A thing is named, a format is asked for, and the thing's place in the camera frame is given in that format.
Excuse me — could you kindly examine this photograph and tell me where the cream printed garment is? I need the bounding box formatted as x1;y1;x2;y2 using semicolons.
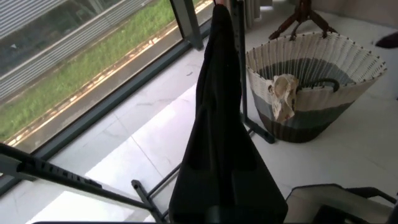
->
266;73;300;124

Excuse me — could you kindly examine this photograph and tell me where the white laundry basket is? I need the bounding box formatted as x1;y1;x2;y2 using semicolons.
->
245;30;388;144

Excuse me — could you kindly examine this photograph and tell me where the white curtain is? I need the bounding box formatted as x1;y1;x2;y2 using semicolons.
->
244;0;262;30

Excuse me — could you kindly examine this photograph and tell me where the brown wooden coat stand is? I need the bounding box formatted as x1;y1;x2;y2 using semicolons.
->
268;0;339;42

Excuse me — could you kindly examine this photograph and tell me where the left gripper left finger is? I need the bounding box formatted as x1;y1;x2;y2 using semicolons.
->
169;104;227;224

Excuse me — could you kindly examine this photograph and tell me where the black garment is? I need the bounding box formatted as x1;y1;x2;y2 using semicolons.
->
195;3;244;125

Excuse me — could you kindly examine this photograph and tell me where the black clothes rack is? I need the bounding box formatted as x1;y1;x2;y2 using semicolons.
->
0;0;276;224

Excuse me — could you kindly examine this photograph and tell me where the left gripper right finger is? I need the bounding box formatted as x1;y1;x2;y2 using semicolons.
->
223;121;289;224

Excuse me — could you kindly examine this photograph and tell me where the window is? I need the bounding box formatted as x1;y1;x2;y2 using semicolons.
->
0;0;216;197

